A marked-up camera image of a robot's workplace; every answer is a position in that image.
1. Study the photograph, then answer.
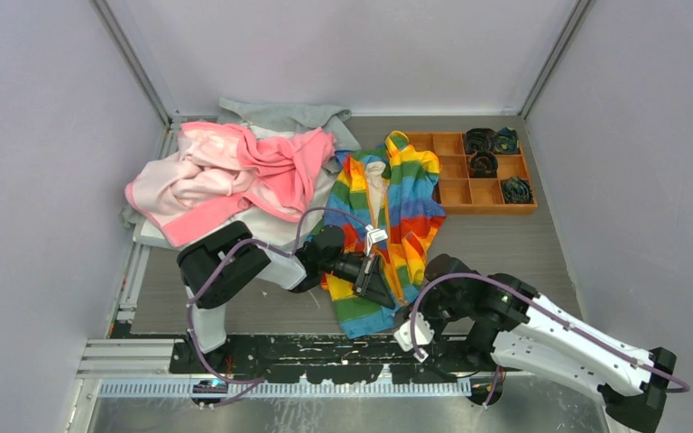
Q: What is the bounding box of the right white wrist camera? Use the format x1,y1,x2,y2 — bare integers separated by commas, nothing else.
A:
393,313,435,363

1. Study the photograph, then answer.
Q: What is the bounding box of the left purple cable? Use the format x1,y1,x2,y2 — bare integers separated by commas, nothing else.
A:
185,207,377,408

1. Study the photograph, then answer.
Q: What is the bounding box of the grey white garment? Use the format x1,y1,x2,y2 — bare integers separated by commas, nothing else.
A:
119,98,361,250

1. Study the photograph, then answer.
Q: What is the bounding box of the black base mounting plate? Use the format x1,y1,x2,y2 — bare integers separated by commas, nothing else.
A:
170,333,524,387

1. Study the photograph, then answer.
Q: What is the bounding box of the pink fleece garment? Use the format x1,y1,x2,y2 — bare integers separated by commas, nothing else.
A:
125,122,335,247

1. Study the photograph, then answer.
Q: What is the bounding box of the rainbow striped zip jacket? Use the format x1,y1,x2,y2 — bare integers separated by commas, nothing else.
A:
322,131,446,338

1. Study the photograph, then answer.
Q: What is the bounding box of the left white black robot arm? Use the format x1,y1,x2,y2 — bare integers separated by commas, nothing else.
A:
177,222,396,373

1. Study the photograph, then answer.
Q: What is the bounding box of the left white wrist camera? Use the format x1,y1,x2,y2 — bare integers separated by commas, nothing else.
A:
364,225,388,255

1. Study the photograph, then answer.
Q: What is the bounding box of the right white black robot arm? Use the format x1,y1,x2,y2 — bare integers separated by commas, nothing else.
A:
393,254,677,432

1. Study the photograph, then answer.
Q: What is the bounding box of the orange compartment tray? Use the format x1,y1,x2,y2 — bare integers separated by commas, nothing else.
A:
407,132,538,215

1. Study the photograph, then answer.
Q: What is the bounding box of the dark rolled tie back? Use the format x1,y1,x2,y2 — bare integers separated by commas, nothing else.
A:
463,128,498,154

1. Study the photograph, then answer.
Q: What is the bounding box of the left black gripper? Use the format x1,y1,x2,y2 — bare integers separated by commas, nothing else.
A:
320,253,395,310

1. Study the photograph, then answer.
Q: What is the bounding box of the blue green rolled tie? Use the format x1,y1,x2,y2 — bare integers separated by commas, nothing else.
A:
501,176,533,204

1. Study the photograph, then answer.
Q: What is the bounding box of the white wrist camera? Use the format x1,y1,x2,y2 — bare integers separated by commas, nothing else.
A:
393,313,435,363
364,225,388,255

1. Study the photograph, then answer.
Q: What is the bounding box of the silver slotted aluminium rail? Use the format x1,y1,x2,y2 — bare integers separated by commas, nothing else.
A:
98,377,471,399

